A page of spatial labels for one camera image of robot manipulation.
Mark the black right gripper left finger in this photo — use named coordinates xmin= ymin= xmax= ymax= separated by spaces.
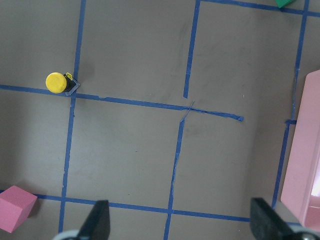
xmin=76 ymin=200 xmax=111 ymax=240

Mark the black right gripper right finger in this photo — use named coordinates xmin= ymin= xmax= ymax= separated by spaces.
xmin=249 ymin=197 xmax=294 ymax=240

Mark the yellow push button switch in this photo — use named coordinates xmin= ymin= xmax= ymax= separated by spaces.
xmin=45 ymin=72 xmax=80 ymax=97

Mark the pink plastic tray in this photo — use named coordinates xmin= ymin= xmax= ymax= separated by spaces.
xmin=280 ymin=70 xmax=320 ymax=232

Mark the pink cube centre front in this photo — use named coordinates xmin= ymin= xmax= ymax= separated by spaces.
xmin=0 ymin=185 xmax=38 ymax=233

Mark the green cube near tray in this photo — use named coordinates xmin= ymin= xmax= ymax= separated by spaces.
xmin=275 ymin=0 xmax=295 ymax=9

